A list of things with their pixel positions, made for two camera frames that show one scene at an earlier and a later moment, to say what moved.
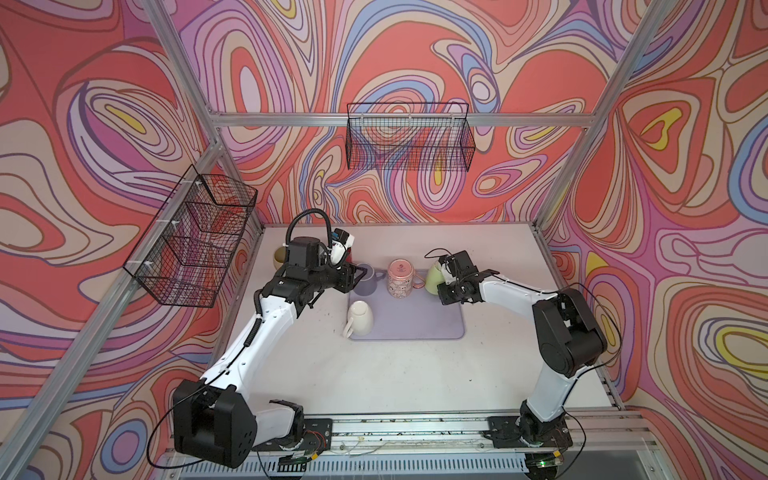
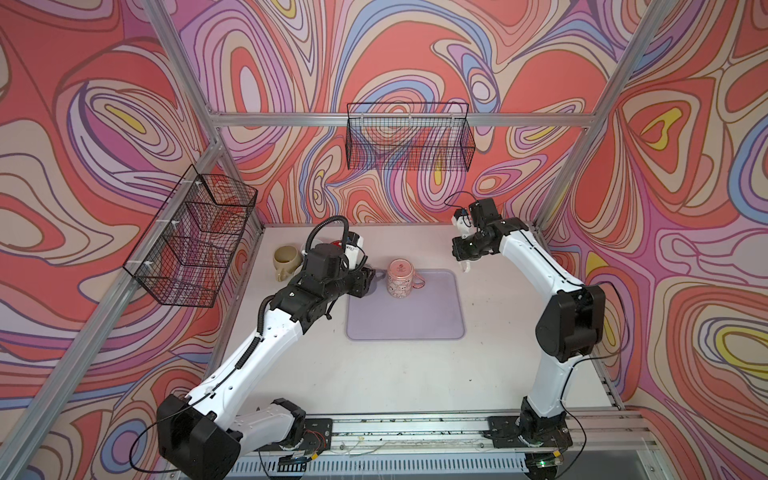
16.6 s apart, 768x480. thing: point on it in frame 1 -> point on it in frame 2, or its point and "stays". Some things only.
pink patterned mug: x=402 y=278 stays
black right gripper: x=446 y=299 -> x=460 y=251
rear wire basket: x=409 y=137 stays
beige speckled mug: x=279 y=257 stays
